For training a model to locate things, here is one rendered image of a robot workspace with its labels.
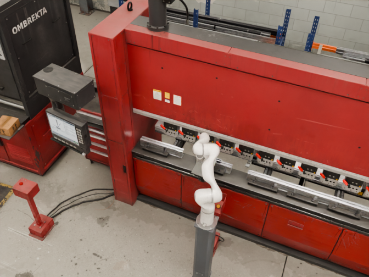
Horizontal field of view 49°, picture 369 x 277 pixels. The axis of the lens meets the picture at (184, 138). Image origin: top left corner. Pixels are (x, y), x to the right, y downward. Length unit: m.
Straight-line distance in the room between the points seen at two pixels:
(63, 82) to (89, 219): 1.95
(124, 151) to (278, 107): 1.74
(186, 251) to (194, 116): 1.61
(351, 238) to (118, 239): 2.49
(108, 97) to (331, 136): 2.05
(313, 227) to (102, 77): 2.53
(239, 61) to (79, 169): 3.01
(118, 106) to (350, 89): 2.07
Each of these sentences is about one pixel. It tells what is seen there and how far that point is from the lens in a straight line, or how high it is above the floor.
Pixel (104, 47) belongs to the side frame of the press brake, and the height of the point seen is 2.19.
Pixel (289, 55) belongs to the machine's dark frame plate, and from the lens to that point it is 3.39.
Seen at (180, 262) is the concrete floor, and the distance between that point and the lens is 4.60.
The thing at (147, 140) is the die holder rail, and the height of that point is 0.97.
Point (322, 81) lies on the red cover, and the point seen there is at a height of 2.24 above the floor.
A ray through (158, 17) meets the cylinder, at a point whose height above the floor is 2.42.
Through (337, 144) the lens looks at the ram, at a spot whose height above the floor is 1.67.
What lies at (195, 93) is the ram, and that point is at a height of 1.80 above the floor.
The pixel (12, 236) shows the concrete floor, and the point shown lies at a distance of 5.13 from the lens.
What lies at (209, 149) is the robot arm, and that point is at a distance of 3.36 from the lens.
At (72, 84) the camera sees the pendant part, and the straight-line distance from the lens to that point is 3.64.
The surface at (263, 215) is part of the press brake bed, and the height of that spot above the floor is 0.55.
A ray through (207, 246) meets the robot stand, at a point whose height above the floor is 0.74.
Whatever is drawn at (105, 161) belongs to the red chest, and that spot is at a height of 0.19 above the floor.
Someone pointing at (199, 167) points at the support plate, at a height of 1.00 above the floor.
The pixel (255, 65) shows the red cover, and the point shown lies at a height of 2.24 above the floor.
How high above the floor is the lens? 4.01
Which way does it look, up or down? 43 degrees down
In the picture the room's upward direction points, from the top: 1 degrees clockwise
